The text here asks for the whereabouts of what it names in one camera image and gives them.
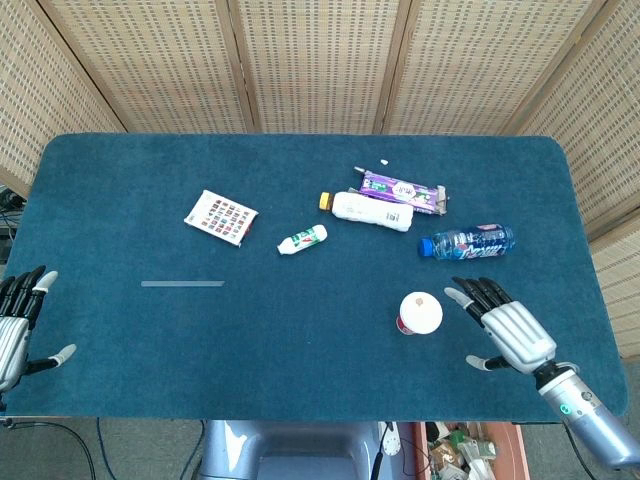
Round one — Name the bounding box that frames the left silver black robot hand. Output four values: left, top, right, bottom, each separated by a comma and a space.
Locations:
0, 265, 77, 396

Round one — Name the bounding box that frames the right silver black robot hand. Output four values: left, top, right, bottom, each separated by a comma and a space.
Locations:
443, 276, 559, 376

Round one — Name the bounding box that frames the red cup with white lid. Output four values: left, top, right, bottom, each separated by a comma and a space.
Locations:
396, 291, 444, 339

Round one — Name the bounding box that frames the clear plastic straw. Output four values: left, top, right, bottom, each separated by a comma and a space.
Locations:
140, 280, 226, 289

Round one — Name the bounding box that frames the blue-capped water bottle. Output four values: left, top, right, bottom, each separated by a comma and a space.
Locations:
418, 223, 517, 262

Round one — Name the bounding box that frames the red bin of clutter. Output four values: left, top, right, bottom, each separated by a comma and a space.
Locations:
413, 421, 530, 480

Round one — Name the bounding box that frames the purple snack wrapper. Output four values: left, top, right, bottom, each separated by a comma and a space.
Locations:
353, 166, 449, 217

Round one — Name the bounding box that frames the white bottle with yellow cap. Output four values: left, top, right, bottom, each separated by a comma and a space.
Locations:
319, 191, 415, 234

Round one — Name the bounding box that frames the blue felt table cover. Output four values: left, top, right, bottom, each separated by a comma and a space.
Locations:
0, 132, 630, 421

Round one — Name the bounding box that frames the small white green bottle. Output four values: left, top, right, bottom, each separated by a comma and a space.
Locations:
277, 224, 329, 257

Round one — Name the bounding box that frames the card box with coloured pictures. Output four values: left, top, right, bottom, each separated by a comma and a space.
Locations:
183, 189, 260, 248

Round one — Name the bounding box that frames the blue-grey robot torso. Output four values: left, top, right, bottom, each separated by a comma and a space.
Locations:
197, 419, 389, 480

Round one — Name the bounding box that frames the woven bamboo folding screen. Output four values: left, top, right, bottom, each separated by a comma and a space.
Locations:
0, 0, 640, 359

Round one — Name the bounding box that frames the black floor cable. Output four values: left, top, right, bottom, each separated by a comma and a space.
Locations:
0, 418, 97, 480

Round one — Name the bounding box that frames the dark equipment with cables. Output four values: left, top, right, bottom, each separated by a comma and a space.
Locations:
0, 185, 25, 266

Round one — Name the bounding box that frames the blue floor cable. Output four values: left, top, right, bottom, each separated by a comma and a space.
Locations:
96, 418, 110, 480

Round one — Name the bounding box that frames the white handle device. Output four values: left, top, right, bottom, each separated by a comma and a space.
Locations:
382, 422, 401, 457

